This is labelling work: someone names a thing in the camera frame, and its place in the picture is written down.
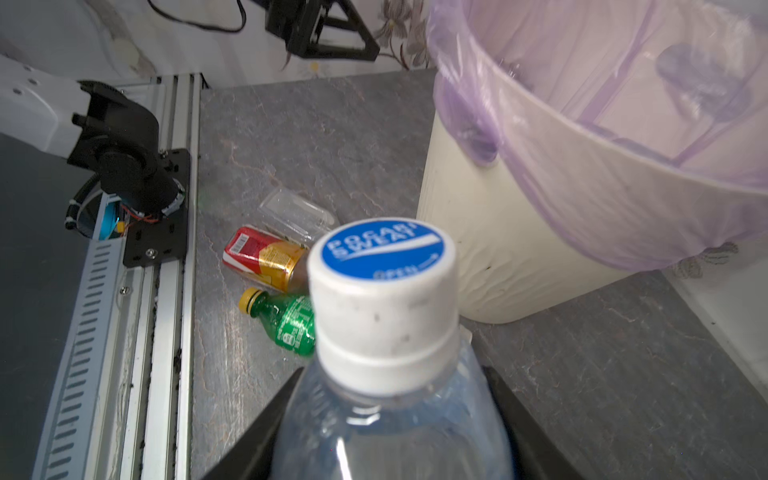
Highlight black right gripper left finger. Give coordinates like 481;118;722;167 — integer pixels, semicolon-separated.
203;367;304;480

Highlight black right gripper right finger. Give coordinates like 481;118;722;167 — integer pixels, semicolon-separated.
482;366;585;480

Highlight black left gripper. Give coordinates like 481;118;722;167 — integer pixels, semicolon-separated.
263;0;380;62

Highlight small blue label bottle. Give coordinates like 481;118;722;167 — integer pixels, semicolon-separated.
270;218;516;479

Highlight clear bottle green cap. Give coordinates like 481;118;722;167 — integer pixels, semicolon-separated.
258;187;339;248

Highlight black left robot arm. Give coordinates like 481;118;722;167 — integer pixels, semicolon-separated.
1;1;380;223

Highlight cream plastic waste bin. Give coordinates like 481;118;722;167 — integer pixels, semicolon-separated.
417;119;629;324

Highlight pink bin liner bag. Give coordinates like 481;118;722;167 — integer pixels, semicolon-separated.
426;1;767;271

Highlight green bottle lying centre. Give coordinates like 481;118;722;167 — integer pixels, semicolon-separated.
238;288;316;357

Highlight red yellow drink bottle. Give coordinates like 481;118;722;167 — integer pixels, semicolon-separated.
222;225;309;293

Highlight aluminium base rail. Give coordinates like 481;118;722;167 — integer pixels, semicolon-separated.
29;73;205;480

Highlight white slotted cable duct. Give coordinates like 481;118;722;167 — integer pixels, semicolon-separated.
32;239;123;479

